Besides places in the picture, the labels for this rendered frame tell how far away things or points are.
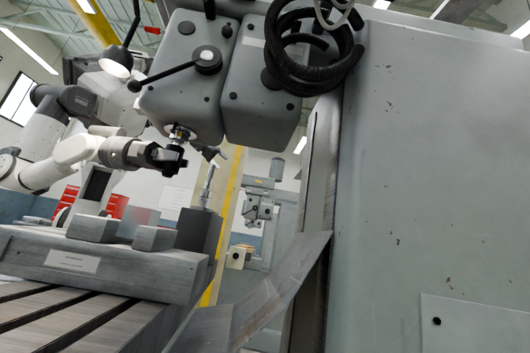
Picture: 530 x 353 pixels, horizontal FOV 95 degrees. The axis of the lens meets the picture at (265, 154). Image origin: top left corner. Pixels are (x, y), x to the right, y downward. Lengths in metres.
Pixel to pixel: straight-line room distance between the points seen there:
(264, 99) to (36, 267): 0.50
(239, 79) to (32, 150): 0.66
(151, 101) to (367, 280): 0.54
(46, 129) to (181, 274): 0.69
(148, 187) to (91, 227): 9.92
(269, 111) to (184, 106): 0.19
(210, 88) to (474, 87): 0.54
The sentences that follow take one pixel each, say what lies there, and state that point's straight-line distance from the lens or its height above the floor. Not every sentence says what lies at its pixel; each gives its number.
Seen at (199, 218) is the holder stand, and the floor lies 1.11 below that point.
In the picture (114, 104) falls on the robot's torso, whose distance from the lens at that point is 1.08.
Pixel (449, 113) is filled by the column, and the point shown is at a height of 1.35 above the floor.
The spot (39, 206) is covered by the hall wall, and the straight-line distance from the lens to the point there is 12.15.
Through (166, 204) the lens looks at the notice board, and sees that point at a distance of 10.11.
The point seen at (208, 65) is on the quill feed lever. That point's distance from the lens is 0.60.
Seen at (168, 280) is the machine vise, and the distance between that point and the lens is 0.48.
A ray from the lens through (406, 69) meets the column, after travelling 0.57.
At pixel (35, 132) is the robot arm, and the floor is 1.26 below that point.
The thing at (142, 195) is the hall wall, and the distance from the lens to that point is 10.46.
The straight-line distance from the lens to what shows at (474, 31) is 0.97.
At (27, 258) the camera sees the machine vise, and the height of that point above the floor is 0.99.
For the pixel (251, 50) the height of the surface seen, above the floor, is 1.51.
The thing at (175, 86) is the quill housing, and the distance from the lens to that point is 0.62.
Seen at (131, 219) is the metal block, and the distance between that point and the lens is 0.55.
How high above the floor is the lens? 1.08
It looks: 19 degrees up
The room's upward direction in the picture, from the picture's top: 10 degrees clockwise
